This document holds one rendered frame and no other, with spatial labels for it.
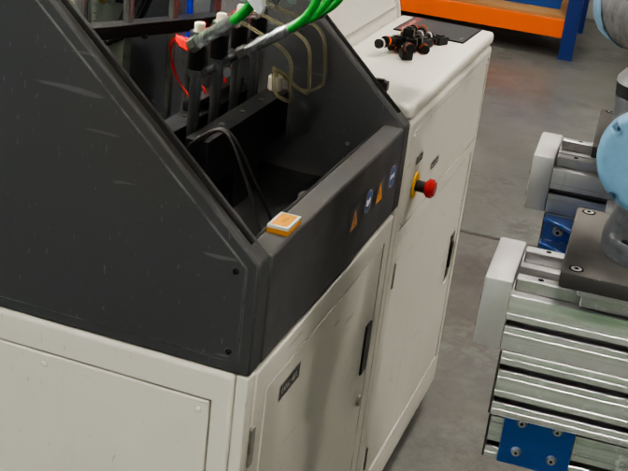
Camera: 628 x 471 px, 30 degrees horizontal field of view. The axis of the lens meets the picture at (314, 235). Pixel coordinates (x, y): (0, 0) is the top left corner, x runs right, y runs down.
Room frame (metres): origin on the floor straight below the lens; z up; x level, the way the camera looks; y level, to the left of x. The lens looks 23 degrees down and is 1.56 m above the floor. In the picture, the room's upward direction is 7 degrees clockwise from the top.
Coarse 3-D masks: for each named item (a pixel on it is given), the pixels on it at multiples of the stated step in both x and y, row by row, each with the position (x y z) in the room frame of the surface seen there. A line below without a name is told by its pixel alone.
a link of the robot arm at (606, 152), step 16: (624, 80) 1.14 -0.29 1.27; (624, 96) 1.14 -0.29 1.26; (624, 112) 1.13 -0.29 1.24; (608, 128) 1.12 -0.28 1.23; (624, 128) 1.11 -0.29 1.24; (608, 144) 1.11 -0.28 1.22; (624, 144) 1.11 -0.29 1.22; (608, 160) 1.11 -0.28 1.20; (624, 160) 1.11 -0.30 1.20; (608, 176) 1.12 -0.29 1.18; (624, 176) 1.11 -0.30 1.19; (608, 192) 1.12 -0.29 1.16; (624, 192) 1.11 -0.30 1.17; (624, 208) 1.12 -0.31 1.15
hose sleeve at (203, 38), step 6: (228, 18) 1.56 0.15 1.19; (216, 24) 1.57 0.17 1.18; (222, 24) 1.56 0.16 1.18; (228, 24) 1.56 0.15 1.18; (204, 30) 1.59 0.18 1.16; (210, 30) 1.58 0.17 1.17; (216, 30) 1.57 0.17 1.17; (222, 30) 1.57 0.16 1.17; (228, 30) 1.56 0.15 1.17; (198, 36) 1.59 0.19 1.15; (204, 36) 1.58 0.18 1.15; (210, 36) 1.58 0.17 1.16; (216, 36) 1.58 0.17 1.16; (198, 42) 1.59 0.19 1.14; (204, 42) 1.59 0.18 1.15
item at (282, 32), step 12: (132, 0) 1.83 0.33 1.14; (312, 0) 1.74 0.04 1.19; (132, 12) 1.83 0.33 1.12; (312, 12) 1.74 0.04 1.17; (288, 24) 1.75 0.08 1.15; (300, 24) 1.74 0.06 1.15; (264, 36) 1.76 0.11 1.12; (276, 36) 1.75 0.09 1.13; (240, 48) 1.77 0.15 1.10; (252, 48) 1.76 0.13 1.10
